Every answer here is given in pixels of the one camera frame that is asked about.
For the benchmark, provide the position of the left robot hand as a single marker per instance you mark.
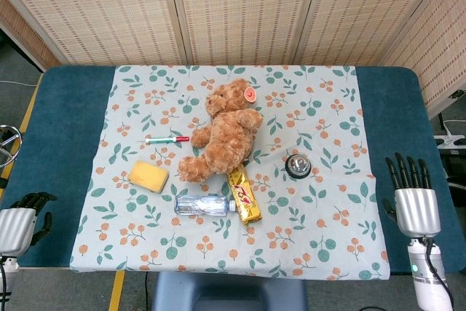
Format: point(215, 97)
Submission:
point(16, 221)

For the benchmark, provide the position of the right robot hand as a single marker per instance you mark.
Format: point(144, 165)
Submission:
point(416, 209)

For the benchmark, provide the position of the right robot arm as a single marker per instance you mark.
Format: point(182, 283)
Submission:
point(429, 278)

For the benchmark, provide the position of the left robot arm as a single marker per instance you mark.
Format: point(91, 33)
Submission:
point(6, 274)

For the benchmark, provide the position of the black service bell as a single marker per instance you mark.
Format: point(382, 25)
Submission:
point(297, 167)

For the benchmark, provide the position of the yellow sponge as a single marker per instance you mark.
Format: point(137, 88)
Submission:
point(149, 176)

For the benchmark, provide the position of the white pen with red cap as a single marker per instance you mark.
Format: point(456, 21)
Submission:
point(166, 140)

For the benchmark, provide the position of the gold snack bar package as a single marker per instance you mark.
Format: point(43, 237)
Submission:
point(244, 196)

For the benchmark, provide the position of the floral patterned tablecloth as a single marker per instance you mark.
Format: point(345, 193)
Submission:
point(233, 169)

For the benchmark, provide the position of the clear plastic water bottle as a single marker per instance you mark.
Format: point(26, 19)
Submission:
point(204, 205)

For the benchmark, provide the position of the brown teddy bear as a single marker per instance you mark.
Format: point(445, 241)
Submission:
point(222, 132)

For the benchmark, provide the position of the woven folding screen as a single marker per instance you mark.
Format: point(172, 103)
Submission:
point(233, 12)

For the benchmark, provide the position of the chrome stool frame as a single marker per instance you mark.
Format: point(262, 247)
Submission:
point(9, 140)

